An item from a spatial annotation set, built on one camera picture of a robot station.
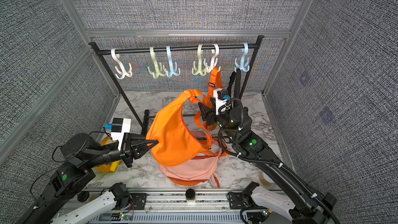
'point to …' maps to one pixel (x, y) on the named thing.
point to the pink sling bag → (200, 167)
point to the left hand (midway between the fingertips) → (159, 141)
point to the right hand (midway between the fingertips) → (206, 97)
